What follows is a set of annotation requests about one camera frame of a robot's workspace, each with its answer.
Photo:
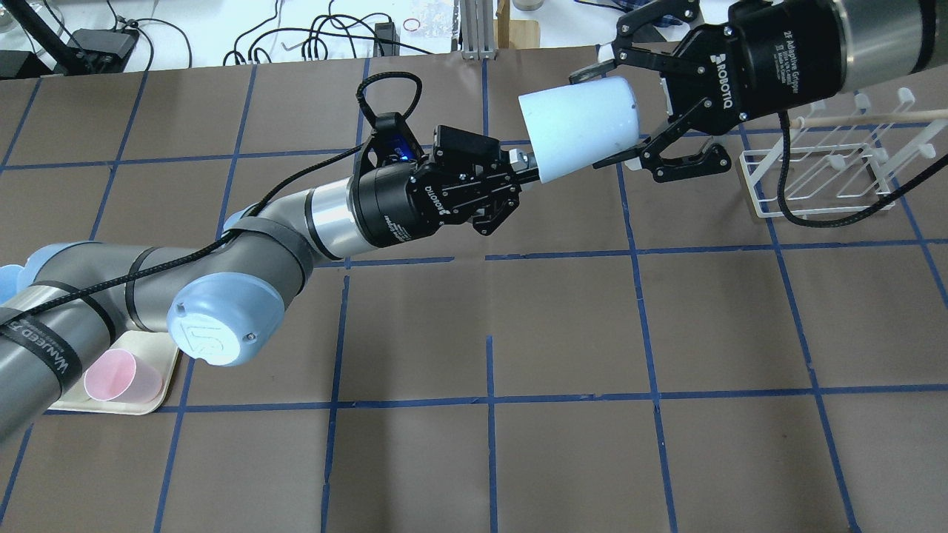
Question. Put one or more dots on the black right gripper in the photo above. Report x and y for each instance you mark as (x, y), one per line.
(783, 52)

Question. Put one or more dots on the pink plastic cup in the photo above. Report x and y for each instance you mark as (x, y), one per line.
(120, 376)

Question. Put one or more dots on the wooden mug tree stand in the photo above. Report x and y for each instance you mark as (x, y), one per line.
(514, 34)

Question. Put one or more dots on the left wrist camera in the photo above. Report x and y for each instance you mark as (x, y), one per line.
(391, 140)

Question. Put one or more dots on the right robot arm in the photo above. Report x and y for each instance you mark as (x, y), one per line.
(883, 41)

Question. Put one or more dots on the white wire cup rack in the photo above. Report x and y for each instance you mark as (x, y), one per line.
(845, 155)

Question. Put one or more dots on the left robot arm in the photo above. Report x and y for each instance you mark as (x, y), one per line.
(71, 302)

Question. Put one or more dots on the aluminium frame post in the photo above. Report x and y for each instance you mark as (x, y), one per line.
(476, 29)

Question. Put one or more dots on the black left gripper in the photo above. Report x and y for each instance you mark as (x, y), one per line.
(390, 205)

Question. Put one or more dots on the light blue plastic cup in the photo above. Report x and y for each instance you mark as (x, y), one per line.
(571, 128)

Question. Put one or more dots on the black power adapter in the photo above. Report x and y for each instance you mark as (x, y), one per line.
(387, 43)

